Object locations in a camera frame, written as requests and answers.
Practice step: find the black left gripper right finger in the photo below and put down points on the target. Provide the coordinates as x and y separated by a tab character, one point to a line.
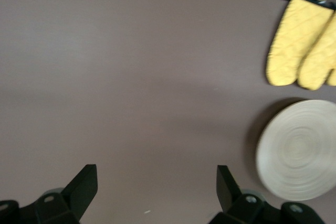
241	208

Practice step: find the brown table cover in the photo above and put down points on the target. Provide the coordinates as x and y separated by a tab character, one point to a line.
131	77

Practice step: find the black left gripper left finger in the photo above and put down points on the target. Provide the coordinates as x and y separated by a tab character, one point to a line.
65	203

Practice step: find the round wooden plate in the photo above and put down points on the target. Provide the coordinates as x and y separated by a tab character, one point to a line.
302	150

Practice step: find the yellow oven mitt with loop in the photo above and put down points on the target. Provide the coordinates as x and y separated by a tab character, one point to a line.
294	40

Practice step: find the yellow oven mitt with thumb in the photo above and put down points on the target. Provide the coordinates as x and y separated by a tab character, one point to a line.
323	58

